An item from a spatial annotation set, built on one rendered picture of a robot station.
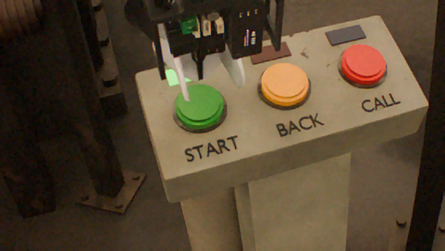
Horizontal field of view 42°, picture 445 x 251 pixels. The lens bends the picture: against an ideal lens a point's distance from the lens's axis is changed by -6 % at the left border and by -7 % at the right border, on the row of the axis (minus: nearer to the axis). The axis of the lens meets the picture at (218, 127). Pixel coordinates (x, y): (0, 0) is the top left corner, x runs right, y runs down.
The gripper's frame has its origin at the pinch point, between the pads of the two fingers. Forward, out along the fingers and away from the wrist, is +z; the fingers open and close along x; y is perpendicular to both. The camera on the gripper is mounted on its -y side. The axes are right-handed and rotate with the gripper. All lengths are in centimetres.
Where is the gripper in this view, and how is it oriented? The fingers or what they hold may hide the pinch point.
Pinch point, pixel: (196, 59)
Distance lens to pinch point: 45.6
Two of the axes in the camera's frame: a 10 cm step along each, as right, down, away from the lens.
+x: 9.6, -2.6, 1.2
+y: 2.8, 8.2, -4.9
